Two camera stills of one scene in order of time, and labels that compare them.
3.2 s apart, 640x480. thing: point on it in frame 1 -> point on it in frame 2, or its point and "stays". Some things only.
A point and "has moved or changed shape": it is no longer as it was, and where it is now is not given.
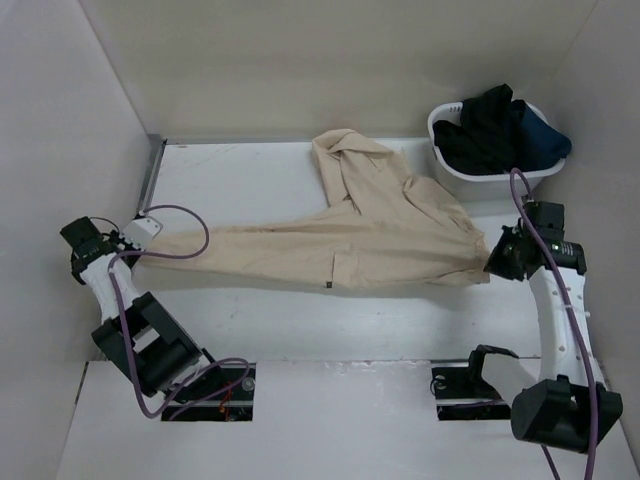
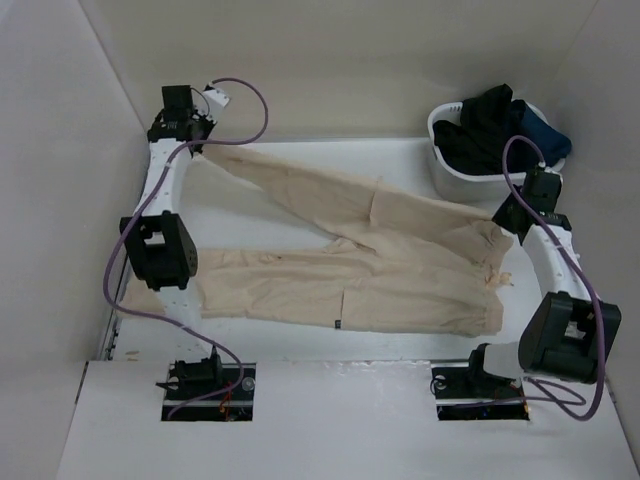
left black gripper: (114, 238) -> (209, 123)
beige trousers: (378, 229) has moved or changed shape
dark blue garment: (538, 136) stays
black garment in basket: (487, 140) stays
